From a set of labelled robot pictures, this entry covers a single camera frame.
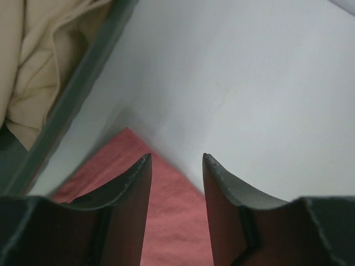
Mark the pink t shirt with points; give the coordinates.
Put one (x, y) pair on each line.
(177, 231)

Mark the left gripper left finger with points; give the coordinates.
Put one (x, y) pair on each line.
(103, 227)

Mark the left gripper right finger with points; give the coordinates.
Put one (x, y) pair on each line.
(250, 227)

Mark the beige t shirt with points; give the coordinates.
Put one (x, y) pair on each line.
(42, 43)

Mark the dark green plastic bin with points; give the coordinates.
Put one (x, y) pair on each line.
(20, 168)

